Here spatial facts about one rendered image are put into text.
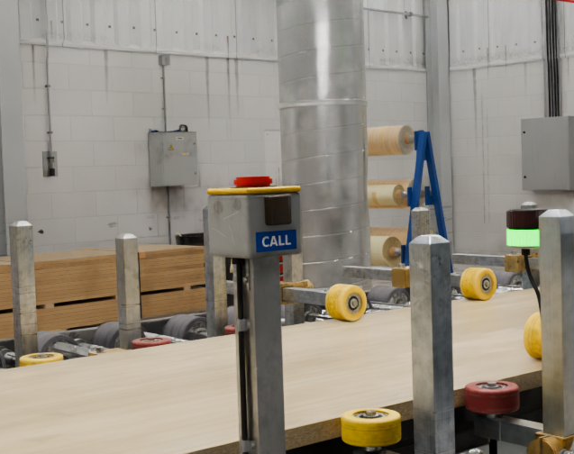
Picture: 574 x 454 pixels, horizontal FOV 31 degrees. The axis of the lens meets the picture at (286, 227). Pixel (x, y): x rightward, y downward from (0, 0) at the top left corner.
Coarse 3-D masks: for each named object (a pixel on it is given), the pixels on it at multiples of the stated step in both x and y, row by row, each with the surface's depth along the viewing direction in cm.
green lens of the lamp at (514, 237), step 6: (510, 234) 141; (516, 234) 140; (522, 234) 139; (528, 234) 139; (534, 234) 139; (510, 240) 141; (516, 240) 140; (522, 240) 139; (528, 240) 139; (534, 240) 139
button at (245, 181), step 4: (236, 180) 105; (240, 180) 104; (244, 180) 104; (248, 180) 104; (252, 180) 104; (256, 180) 104; (260, 180) 104; (264, 180) 104; (268, 180) 105; (236, 184) 105; (240, 184) 104; (244, 184) 104; (248, 184) 104; (252, 184) 104; (256, 184) 104; (260, 184) 104; (264, 184) 104; (268, 184) 105
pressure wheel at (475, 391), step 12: (468, 384) 155; (480, 384) 156; (492, 384) 153; (504, 384) 155; (468, 396) 153; (480, 396) 151; (492, 396) 150; (504, 396) 150; (516, 396) 151; (468, 408) 153; (480, 408) 151; (492, 408) 150; (504, 408) 150; (516, 408) 152; (492, 444) 154
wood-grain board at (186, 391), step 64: (384, 320) 229; (512, 320) 222; (0, 384) 170; (64, 384) 169; (128, 384) 167; (192, 384) 165; (320, 384) 162; (384, 384) 160; (0, 448) 129; (64, 448) 128; (128, 448) 127; (192, 448) 126
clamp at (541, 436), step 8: (536, 432) 140; (544, 432) 140; (536, 440) 137; (544, 440) 136; (552, 440) 137; (560, 440) 137; (568, 440) 136; (528, 448) 139; (536, 448) 137; (544, 448) 136; (552, 448) 136; (560, 448) 136; (568, 448) 137
